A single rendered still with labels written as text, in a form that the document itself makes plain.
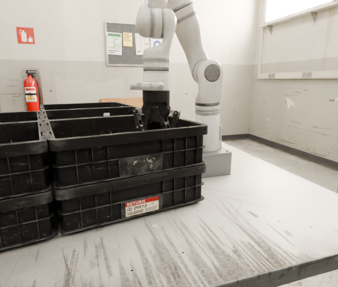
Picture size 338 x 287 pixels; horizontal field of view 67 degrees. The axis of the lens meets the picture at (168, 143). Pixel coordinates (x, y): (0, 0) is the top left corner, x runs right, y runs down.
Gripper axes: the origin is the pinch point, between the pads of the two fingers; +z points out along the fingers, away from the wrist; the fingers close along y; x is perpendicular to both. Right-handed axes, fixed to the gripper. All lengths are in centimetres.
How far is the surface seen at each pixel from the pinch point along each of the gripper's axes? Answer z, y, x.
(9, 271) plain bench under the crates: 18.5, 14.0, 37.9
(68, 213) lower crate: 12.4, 10.6, 25.3
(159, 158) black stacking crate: 2.5, -4.6, 8.8
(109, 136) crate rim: -4.4, 3.7, 18.5
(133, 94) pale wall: 3, 159, -292
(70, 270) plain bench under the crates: 18.4, 3.5, 33.8
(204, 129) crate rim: -4.1, -14.0, -0.3
